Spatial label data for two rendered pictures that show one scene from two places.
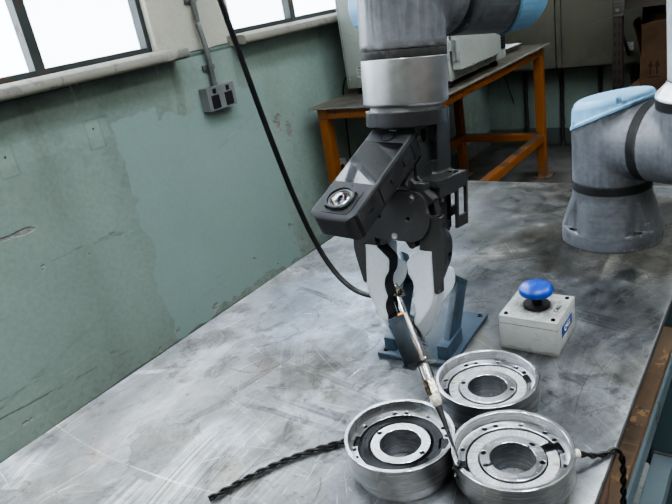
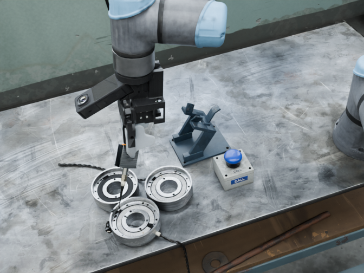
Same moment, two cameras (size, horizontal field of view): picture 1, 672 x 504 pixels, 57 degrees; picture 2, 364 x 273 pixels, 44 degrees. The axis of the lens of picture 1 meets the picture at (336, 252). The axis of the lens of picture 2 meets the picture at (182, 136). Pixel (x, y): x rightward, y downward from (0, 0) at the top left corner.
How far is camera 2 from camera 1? 0.68 m
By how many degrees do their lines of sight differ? 39
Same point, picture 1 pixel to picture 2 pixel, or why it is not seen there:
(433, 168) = (147, 95)
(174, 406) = not seen: hidden behind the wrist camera
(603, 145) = (355, 92)
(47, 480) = (30, 122)
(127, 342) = not seen: hidden behind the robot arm
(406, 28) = (117, 44)
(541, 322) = (221, 173)
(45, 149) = not seen: outside the picture
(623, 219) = (354, 138)
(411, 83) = (119, 66)
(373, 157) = (106, 86)
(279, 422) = (106, 148)
